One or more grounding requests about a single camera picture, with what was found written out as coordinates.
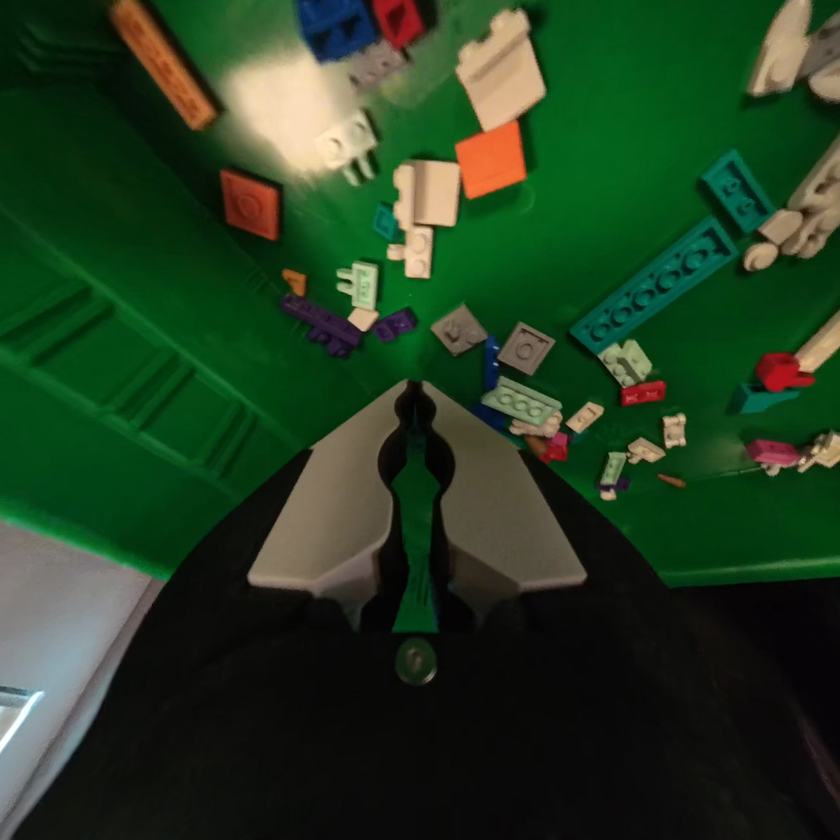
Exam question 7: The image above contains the green plastic bin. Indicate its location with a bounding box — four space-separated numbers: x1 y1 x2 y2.
0 0 840 589

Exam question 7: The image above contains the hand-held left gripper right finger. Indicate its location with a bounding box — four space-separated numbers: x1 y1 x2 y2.
419 380 589 619

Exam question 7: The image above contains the lego pieces pile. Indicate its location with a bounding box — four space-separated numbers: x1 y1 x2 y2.
108 0 840 504

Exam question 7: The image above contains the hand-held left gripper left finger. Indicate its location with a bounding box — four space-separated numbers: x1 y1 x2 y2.
247 380 416 619

